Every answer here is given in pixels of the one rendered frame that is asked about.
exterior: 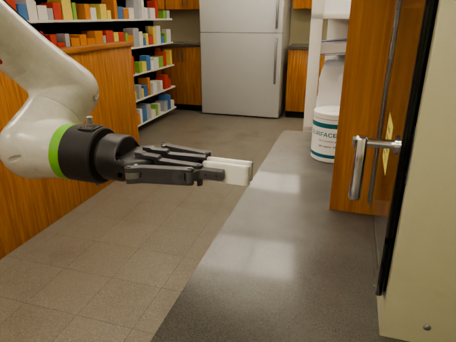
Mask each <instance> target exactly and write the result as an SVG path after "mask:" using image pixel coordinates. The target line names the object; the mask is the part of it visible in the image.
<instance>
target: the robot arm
mask: <svg viewBox="0 0 456 342"><path fill-rule="evenodd" d="M0 71H1V72H3V73H4V74H5V75H7V76H8V77H9V78H10V79H13V80H14V81H15V82H16V83H17V84H18V85H19V86H20V87H21V88H23V89H24V90H25V91H26V92H27V93H28V99H27V100H26V102H25V103H24V104H23V106H22V107H21V108H20V110H19V111H18V112H17V113H16V114H15V115H14V116H13V117H12V119H11V120H10V121H9V122H8V123H7V125H6V126H5V127H4V128H3V129H2V131H1V133H0V159H1V161H2V163H3V165H4V166H5V167H6V168H7V169H8V170H9V171H11V172H12V173H14V174H16V175H18V176H21V177H23V178H29V179H38V178H65V179H71V180H76V181H84V182H89V183H96V185H100V184H103V183H106V182H107V181H109V180H112V181H121V182H125V181H126V184H138V183H149V184H162V185H186V186H192V185H194V181H197V186H202V185H203V180H204V181H212V182H217V183H227V184H232V185H242V186H249V184H250V181H252V175H253V162H252V161H245V160H238V159H227V158H221V157H211V151H205V150H201V149H194V148H190V147H183V146H179V145H173V144H171V143H168V142H161V147H154V146H153V145H143V146H140V145H139V144H138V143H137V142H136V140H135V139H134V138H133V137H132V136H130V135H127V134H116V133H114V131H112V129H110V128H107V127H103V125H97V124H94V123H93V120H92V116H90V114H91V112H92V111H93V110H94V109H95V107H96V105H97V103H98V99H99V87H98V83H97V81H96V79H95V77H94V76H93V74H91V72H89V70H87V69H86V68H85V67H84V66H82V65H81V64H79V63H78V62H77V61H75V60H74V59H72V58H71V57H70V56H68V55H67V54H66V53H64V52H63V51H62V50H61V49H60V48H58V47H57V46H55V45H54V44H53V43H52V42H50V41H49V40H48V39H47V37H46V36H44V35H43V34H42V33H41V32H39V31H38V30H37V29H36V28H35V27H34V26H33V25H32V24H31V23H29V22H28V21H27V20H26V19H25V18H23V17H22V16H21V15H20V14H19V13H18V12H17V11H16V10H15V9H14V8H13V7H12V6H11V5H10V4H8V3H7V2H6V1H5V0H0ZM85 122H87V124H86V125H84V123H85Z"/></svg>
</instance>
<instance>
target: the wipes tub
mask: <svg viewBox="0 0 456 342"><path fill-rule="evenodd" d="M339 109H340V106H321V107H316V108H315V109H314V111H313V127H312V136H311V156H312V157H313V158H314V159H316V160H318V161H321V162H326V163H332V164H333V163H334V159H335V147H336V140H337V128H338V121H339Z"/></svg>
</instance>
